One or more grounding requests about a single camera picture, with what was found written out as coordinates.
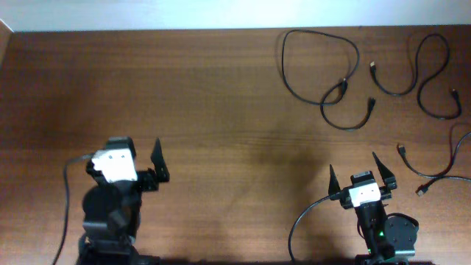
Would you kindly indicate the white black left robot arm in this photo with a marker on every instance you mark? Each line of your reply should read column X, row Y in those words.
column 113, row 216

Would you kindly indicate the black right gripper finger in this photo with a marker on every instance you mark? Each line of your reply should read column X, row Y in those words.
column 387, row 176
column 333, row 188

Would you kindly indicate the wooden side panel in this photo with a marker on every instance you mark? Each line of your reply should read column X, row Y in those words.
column 5, row 35

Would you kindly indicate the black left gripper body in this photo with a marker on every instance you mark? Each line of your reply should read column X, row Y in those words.
column 146, row 178

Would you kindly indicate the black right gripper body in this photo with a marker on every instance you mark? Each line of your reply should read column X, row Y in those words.
column 385, row 188

